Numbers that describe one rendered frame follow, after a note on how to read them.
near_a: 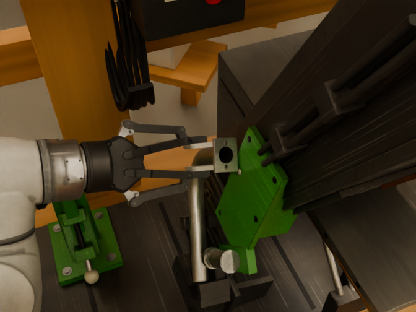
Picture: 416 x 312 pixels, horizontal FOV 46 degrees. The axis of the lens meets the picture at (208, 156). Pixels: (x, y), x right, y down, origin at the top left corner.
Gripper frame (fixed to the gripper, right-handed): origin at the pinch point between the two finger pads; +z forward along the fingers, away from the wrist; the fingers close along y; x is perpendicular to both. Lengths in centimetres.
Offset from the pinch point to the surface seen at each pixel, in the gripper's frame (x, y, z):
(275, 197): -11.9, -6.3, 4.7
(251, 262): -3.0, -17.7, 4.9
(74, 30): 12.5, 22.4, -17.1
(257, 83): 3.4, 11.9, 12.3
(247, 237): -3.1, -13.5, 4.5
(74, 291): 27.5, -25.6, -18.3
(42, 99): 211, 29, 2
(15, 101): 216, 29, -11
